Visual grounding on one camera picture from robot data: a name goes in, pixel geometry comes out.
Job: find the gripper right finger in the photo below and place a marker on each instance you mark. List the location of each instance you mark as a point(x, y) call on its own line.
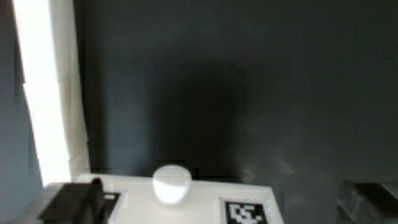
point(366, 203)

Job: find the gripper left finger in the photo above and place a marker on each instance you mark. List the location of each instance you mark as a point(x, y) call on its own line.
point(80, 205)

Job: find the white drawer box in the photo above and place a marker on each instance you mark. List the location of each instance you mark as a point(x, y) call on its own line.
point(168, 199)

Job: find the white U-shaped fence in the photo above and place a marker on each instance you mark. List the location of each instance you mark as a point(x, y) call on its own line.
point(46, 36)

